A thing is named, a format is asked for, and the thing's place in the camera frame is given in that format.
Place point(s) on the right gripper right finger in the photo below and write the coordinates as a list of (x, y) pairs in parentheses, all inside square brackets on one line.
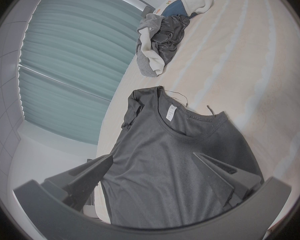
[(230, 181)]

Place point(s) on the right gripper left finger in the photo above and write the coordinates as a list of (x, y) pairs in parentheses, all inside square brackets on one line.
[(87, 179)]

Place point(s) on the black T-shirt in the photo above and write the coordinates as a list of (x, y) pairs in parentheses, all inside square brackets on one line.
[(160, 164)]

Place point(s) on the bed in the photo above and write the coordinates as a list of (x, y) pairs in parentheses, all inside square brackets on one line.
[(235, 71)]

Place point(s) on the pile of clothes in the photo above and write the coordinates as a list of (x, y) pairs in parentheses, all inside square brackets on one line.
[(162, 36)]

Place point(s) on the blue-green curtain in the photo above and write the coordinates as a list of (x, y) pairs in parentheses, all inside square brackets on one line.
[(77, 34), (65, 109)]

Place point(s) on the white printed pillow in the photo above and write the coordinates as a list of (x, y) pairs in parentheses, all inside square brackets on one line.
[(165, 6)]

